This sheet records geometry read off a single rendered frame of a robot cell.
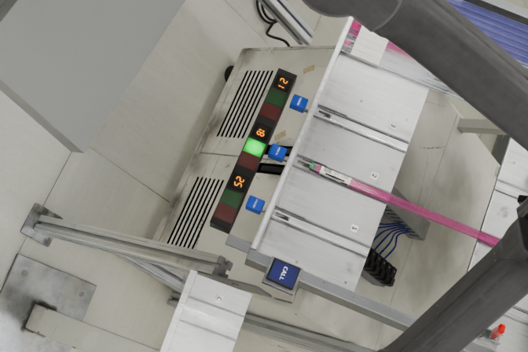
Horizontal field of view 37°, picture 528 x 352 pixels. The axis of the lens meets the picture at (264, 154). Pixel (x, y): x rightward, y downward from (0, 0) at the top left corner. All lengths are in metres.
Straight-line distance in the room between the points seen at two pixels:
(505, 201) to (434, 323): 0.60
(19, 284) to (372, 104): 0.96
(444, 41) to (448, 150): 1.41
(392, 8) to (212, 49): 1.63
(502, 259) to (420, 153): 1.12
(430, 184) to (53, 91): 1.12
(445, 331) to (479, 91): 0.33
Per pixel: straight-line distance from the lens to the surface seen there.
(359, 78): 1.55
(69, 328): 1.87
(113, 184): 2.09
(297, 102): 1.50
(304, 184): 1.46
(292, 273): 1.37
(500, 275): 0.92
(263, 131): 1.50
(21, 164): 1.94
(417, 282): 2.08
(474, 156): 2.26
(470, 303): 0.95
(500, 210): 1.54
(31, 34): 1.25
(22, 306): 1.99
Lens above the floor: 1.68
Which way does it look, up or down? 43 degrees down
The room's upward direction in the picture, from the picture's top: 95 degrees clockwise
